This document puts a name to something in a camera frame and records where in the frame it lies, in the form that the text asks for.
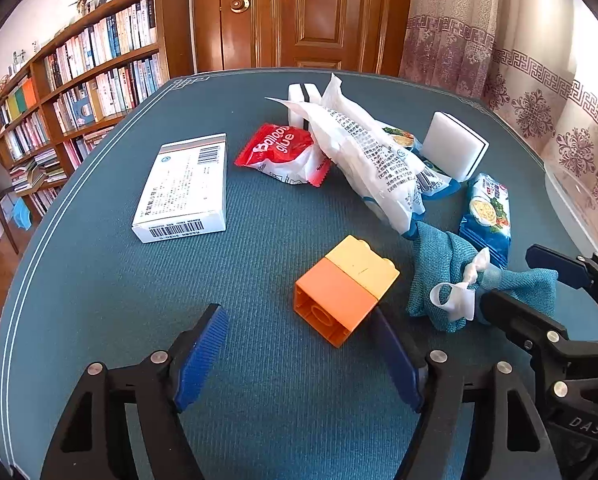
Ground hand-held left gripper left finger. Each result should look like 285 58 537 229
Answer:
39 302 230 480

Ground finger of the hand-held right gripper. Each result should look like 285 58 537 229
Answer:
525 243 598 321
479 289 587 401

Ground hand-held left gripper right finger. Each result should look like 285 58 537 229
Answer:
371 305 562 480

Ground clear plastic bowl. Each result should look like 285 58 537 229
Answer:
544 167 598 261

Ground orange and yellow toy block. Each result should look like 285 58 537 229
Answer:
294 234 400 348

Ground teal cloth pouch white ribbon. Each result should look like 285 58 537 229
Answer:
406 220 560 333

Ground white sponge with black stripe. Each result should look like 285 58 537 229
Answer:
287 82 322 128
421 111 490 181

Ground white medicine box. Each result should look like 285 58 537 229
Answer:
131 133 228 244

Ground white plastic packet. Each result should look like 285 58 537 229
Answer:
265 73 427 238

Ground red glue packet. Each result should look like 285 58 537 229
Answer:
234 123 332 187

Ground patterned white curtain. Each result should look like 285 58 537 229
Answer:
399 0 598 256

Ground light blue cloth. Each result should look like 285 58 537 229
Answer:
11 199 32 231

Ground rows of shelved books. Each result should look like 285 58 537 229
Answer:
0 0 162 216

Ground wooden bookshelf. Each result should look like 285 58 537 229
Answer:
0 0 194 256

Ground wooden door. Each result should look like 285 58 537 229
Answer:
194 0 414 78

